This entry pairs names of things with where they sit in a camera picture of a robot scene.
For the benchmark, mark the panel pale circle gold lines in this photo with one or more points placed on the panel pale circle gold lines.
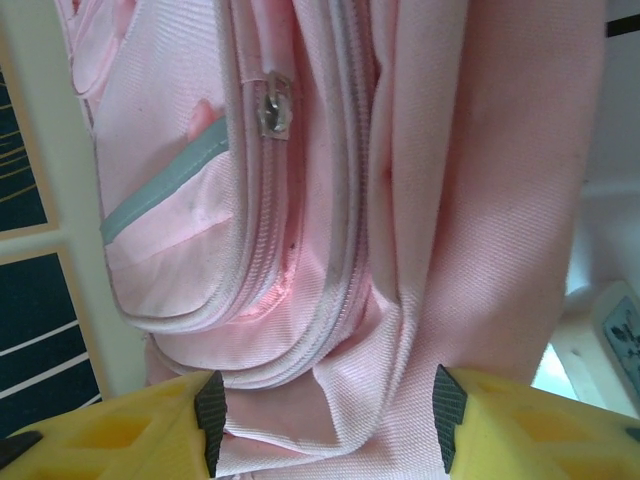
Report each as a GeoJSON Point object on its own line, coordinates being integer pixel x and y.
{"type": "Point", "coordinates": [15, 190]}

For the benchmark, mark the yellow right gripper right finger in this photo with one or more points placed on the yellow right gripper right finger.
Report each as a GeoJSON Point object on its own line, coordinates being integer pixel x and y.
{"type": "Point", "coordinates": [525, 440]}

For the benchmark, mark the pink backpack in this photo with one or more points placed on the pink backpack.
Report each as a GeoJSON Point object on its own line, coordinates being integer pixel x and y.
{"type": "Point", "coordinates": [310, 200]}

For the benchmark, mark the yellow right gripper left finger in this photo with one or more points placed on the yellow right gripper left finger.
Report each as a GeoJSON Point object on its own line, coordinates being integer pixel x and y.
{"type": "Point", "coordinates": [125, 435]}

